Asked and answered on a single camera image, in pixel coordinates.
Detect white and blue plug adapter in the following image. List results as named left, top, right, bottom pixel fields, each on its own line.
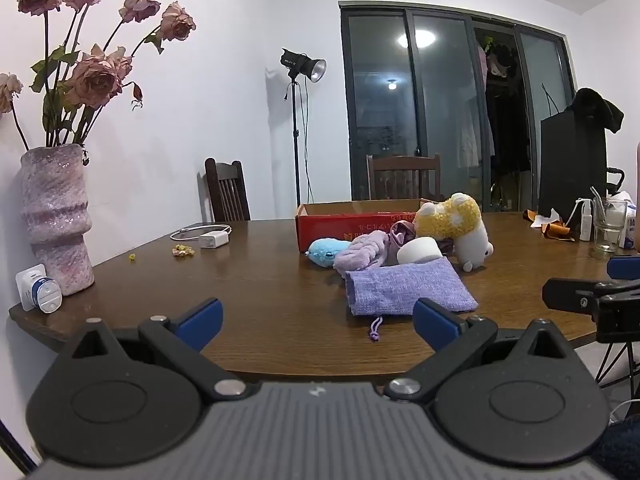
left=15, top=262, right=63, bottom=316

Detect bunch of dried roses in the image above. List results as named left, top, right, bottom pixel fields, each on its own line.
left=0, top=0, right=197, bottom=166

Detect black monitor with jacket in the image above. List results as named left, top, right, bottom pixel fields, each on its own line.
left=537, top=110, right=608, bottom=226

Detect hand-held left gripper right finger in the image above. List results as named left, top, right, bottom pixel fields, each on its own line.
left=384, top=298, right=581, bottom=403

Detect yellow and white plush toy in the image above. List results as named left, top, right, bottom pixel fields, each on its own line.
left=415, top=192, right=495, bottom=273

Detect clear glass cup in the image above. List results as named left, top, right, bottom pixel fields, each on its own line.
left=590, top=186, right=628, bottom=260

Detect person's trouser leg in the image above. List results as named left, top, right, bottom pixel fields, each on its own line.
left=595, top=415, right=640, bottom=476

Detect pink textured ceramic vase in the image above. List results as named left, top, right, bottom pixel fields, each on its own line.
left=20, top=143, right=96, bottom=297

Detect hanging clothes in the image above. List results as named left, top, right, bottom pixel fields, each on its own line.
left=475, top=34, right=521, bottom=81

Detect dark wooden slatted chair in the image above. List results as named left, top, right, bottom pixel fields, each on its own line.
left=204, top=157, right=252, bottom=223
left=366, top=153, right=443, bottom=202

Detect white charger cable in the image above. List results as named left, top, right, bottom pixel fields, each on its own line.
left=170, top=224, right=233, bottom=242

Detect black coat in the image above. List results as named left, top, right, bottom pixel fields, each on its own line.
left=565, top=87, right=626, bottom=136

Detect orange white cloth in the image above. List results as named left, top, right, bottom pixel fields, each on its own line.
left=522, top=209, right=563, bottom=229

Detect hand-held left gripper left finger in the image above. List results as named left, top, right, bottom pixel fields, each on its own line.
left=55, top=298, right=248, bottom=403

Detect light blue plush toy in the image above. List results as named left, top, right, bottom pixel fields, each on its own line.
left=306, top=238, right=353, bottom=268

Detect white and blue packet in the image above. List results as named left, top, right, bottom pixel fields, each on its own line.
left=612, top=191, right=640, bottom=251

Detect orange wrapper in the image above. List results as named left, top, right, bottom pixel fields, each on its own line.
left=541, top=222, right=576, bottom=242

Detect black studio light on stand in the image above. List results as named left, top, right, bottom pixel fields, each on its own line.
left=279, top=47, right=328, bottom=208

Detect fluffy lilac cloth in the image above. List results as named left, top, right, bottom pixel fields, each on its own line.
left=333, top=230, right=401, bottom=277

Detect white round soft roll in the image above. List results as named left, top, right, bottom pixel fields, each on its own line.
left=396, top=237, right=444, bottom=266

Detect white spray bottle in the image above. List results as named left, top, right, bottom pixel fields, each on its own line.
left=575, top=197, right=596, bottom=241

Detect black framed sliding glass door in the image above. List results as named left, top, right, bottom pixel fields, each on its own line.
left=340, top=4, right=573, bottom=213

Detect purple drawstring pouch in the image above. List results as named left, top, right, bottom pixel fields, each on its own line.
left=345, top=256, right=479, bottom=343

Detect black metal frame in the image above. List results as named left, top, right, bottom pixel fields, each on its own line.
left=595, top=342, right=640, bottom=391

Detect red cardboard box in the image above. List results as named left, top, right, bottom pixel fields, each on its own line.
left=294, top=199, right=426, bottom=253

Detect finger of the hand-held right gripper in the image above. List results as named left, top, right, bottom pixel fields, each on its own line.
left=607, top=255, right=640, bottom=278
left=542, top=277, right=640, bottom=313

